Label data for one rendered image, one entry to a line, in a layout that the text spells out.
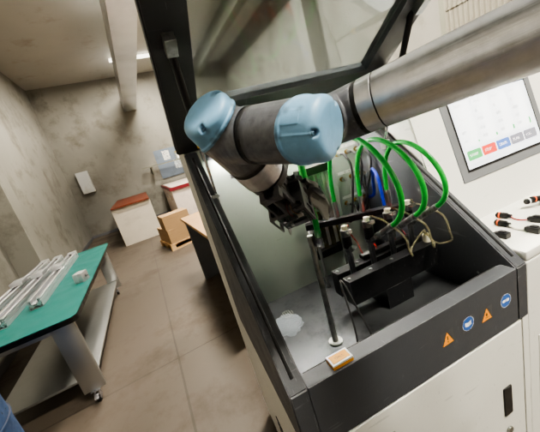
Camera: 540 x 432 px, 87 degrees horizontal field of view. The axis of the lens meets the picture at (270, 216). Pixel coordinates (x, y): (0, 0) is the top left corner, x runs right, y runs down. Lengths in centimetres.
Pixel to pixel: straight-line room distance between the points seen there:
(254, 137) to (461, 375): 81
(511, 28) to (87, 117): 994
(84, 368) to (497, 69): 256
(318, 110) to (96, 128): 978
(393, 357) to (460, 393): 28
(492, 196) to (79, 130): 973
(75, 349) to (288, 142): 232
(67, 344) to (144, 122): 823
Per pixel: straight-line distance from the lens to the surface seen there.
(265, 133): 33
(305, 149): 31
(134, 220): 713
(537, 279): 107
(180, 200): 714
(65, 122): 1013
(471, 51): 39
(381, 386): 77
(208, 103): 39
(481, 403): 108
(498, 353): 104
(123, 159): 989
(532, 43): 39
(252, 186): 44
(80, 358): 253
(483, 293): 89
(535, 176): 147
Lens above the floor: 143
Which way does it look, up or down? 15 degrees down
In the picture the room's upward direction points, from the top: 16 degrees counter-clockwise
